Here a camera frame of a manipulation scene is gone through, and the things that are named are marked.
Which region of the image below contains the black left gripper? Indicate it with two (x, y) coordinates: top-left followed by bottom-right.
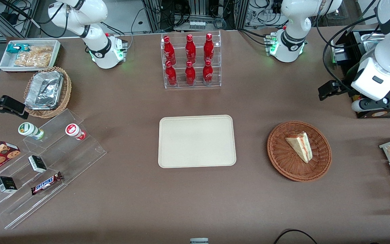
(318, 80), (352, 101)

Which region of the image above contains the triangle sandwich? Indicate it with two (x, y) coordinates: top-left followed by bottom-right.
(285, 131), (313, 164)

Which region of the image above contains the oval wicker basket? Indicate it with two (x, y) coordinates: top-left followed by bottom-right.
(23, 66), (72, 119)

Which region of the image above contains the round brown wicker basket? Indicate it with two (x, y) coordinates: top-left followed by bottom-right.
(267, 121), (332, 183)

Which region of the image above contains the beige plastic tray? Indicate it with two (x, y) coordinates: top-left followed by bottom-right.
(158, 115), (237, 169)

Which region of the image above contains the green lid yogurt bottle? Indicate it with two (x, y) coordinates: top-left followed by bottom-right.
(18, 122), (45, 140)

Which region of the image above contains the stack of foil trays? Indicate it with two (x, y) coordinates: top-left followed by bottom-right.
(24, 70), (64, 110)

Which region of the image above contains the white rectangular plastic bin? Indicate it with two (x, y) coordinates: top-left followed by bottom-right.
(0, 39), (61, 73)

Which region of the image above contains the clear bag of chips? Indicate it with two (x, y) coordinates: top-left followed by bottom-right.
(14, 45), (54, 68)

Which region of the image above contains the teal snack packet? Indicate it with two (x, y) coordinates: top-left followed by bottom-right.
(6, 43), (30, 54)

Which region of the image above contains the black hot food display case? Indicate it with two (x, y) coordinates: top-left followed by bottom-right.
(330, 26), (390, 119)

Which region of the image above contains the small black carton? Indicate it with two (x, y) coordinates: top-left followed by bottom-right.
(28, 155), (47, 174)
(0, 176), (18, 194)

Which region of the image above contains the red lid yogurt bottle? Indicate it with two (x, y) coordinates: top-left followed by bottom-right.
(65, 123), (87, 141)

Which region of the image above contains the steel food pan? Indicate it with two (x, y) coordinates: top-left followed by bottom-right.
(363, 33), (387, 53)

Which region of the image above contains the clear acrylic step shelf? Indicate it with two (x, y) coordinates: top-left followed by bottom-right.
(0, 108), (108, 230)

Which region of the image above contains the snickers chocolate bar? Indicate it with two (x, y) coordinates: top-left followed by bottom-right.
(30, 171), (64, 196)

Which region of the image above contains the clear acrylic bottle rack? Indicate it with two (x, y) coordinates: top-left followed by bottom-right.
(160, 30), (222, 89)

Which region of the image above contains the red cola bottle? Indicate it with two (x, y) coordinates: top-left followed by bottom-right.
(163, 35), (176, 65)
(202, 60), (214, 85)
(203, 33), (215, 62)
(165, 60), (178, 86)
(185, 34), (197, 63)
(185, 60), (196, 86)

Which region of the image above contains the grey socket box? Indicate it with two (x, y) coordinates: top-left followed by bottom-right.
(189, 20), (207, 31)

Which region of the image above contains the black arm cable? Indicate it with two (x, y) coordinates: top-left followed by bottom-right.
(316, 0), (387, 96)

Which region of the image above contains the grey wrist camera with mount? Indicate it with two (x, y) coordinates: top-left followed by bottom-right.
(351, 94), (390, 113)

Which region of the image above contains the black cable loop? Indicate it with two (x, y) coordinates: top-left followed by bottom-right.
(273, 229), (318, 244)

